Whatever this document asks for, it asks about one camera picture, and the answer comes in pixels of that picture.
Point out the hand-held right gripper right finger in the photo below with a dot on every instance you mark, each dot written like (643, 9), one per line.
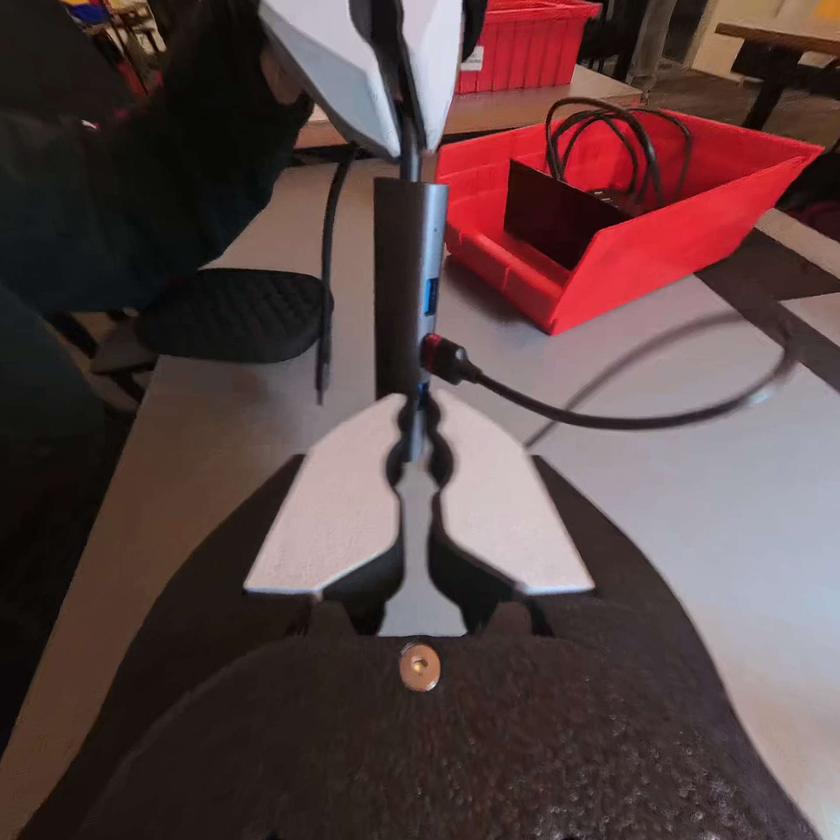
(505, 518)

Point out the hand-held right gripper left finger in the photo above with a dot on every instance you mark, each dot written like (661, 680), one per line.
(334, 518)

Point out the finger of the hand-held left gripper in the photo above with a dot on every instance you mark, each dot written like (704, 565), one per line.
(436, 52)
(328, 59)

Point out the grey usb hub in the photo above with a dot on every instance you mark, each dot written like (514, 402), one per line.
(400, 262)

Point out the person's left forearm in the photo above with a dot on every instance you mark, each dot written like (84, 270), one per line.
(223, 98)

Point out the black usb hub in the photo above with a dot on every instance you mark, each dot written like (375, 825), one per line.
(613, 200)

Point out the closed red storage bin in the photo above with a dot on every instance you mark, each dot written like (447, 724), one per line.
(525, 46)

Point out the black divider panel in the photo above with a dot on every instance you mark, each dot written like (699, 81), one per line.
(558, 216)

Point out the black mesh chair seat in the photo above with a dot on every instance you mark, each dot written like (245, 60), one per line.
(229, 315)

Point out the large red storage bin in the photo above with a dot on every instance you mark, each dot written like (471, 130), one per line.
(656, 275)

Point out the dark wooden table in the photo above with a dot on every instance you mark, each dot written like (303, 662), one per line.
(774, 36)

